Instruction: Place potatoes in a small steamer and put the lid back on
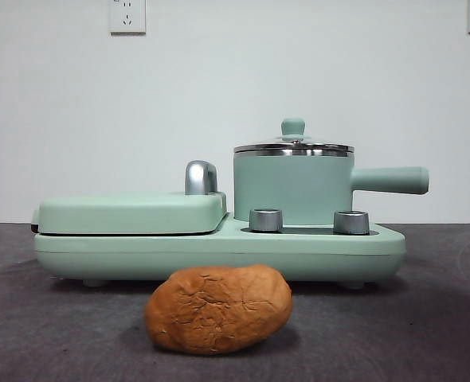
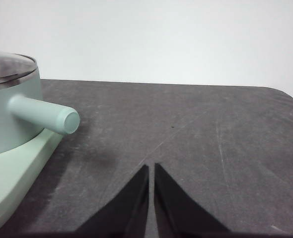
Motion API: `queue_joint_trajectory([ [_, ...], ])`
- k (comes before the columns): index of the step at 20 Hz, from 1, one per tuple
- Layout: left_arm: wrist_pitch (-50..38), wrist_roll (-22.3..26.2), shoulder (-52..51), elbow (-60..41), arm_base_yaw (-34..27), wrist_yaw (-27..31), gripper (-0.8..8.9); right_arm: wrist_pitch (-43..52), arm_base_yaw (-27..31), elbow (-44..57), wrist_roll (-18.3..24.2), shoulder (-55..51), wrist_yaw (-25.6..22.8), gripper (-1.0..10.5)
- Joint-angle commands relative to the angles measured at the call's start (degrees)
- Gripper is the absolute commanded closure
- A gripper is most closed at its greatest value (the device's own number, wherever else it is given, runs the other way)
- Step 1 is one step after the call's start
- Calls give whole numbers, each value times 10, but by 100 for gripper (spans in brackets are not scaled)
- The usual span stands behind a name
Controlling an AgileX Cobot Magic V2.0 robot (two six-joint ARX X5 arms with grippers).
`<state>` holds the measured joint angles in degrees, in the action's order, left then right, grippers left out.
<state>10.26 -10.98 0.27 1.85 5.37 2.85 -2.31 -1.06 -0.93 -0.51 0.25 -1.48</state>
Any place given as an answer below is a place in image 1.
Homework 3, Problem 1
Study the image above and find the mint green pot with handle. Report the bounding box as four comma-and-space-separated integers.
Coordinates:
233, 148, 431, 224

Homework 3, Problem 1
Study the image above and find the silver control knob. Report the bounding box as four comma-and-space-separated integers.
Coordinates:
333, 209, 370, 236
249, 208, 284, 232

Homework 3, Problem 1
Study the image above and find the mint green breakfast maker base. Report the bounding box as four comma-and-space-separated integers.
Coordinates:
33, 210, 406, 289

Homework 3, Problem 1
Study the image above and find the brown potato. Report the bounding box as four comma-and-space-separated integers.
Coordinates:
144, 263, 293, 357

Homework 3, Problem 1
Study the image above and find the glass pot lid green knob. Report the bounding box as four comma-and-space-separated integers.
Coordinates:
233, 117, 355, 156

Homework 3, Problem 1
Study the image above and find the mint green grill cover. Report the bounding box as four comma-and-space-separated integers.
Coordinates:
30, 189, 229, 236

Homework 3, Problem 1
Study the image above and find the chrome grill cover handle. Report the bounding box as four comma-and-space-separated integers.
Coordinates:
184, 159, 221, 197

